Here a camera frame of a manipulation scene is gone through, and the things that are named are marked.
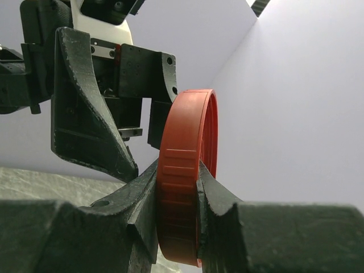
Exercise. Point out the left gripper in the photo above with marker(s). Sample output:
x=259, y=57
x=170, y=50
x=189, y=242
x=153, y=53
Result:
x=83, y=128

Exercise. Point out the red round lid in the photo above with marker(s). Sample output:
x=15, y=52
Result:
x=190, y=137

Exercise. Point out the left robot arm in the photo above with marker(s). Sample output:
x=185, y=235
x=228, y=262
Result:
x=22, y=86

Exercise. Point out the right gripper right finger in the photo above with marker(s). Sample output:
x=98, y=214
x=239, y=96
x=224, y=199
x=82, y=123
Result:
x=247, y=236

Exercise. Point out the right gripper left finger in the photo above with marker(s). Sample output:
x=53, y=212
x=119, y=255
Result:
x=117, y=233

